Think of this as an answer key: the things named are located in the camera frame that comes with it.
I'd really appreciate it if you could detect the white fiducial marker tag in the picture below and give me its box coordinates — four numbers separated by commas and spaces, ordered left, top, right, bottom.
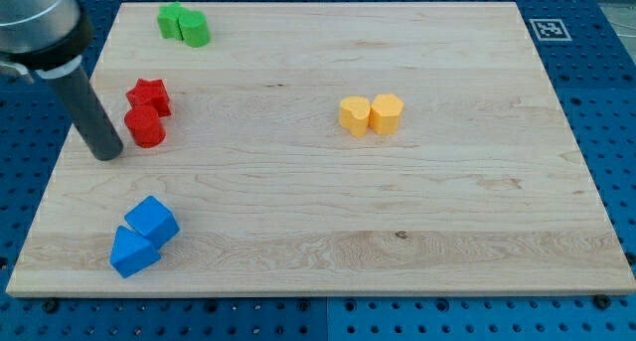
530, 18, 571, 42

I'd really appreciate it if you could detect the red star block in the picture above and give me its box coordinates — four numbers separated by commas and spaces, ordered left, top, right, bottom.
125, 79, 172, 117

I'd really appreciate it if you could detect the yellow hexagon block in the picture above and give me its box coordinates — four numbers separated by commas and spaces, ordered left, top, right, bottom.
369, 93, 404, 135

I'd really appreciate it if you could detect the black board stop screw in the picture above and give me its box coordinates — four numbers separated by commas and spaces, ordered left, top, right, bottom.
592, 294, 612, 310
42, 298, 60, 314

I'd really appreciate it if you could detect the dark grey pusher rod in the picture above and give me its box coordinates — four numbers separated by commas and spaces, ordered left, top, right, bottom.
36, 56, 123, 161

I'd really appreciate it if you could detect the wooden board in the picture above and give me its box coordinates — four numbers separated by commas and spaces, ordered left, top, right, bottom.
6, 2, 635, 298

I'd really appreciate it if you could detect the red cylinder block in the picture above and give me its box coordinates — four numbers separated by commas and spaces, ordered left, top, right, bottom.
124, 105, 166, 148

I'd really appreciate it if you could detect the green star block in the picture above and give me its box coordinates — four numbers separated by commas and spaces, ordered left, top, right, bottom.
157, 2, 189, 41

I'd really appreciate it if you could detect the green rounded block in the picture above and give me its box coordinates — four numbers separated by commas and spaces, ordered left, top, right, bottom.
178, 11, 211, 48

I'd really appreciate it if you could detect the blue triangle block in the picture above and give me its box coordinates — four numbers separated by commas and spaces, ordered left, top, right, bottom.
109, 226, 161, 278

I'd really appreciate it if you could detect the yellow heart block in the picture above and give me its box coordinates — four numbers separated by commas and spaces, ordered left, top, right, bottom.
339, 96, 371, 137

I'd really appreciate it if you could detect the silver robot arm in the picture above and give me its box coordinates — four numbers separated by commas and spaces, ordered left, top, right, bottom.
1, 0, 123, 161

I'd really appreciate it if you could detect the blue cube block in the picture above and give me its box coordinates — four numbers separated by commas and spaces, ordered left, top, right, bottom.
124, 196, 180, 249

